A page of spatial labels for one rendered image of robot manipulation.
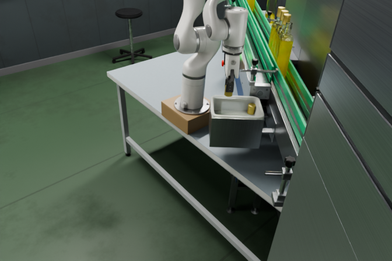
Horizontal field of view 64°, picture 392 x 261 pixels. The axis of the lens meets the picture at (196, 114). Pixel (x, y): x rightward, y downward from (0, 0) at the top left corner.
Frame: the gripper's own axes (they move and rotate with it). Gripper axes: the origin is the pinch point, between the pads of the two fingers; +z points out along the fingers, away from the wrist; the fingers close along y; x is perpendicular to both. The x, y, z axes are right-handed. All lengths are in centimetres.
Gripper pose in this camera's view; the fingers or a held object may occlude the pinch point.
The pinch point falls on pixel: (229, 85)
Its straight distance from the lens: 132.1
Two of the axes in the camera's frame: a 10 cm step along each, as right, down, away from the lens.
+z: -0.3, 8.3, 5.5
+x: -10.0, -0.3, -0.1
